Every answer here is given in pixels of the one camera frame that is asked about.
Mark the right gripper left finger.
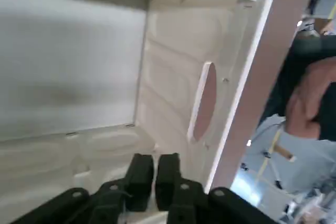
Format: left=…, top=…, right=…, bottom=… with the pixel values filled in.
left=15, top=154, right=155, bottom=224

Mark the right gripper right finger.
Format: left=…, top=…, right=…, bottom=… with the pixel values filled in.
left=155, top=152, right=279, bottom=224

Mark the white folding storage box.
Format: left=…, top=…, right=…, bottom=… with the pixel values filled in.
left=0, top=0, right=275, bottom=224

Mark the person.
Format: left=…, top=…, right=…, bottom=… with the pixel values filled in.
left=258, top=35, right=336, bottom=141

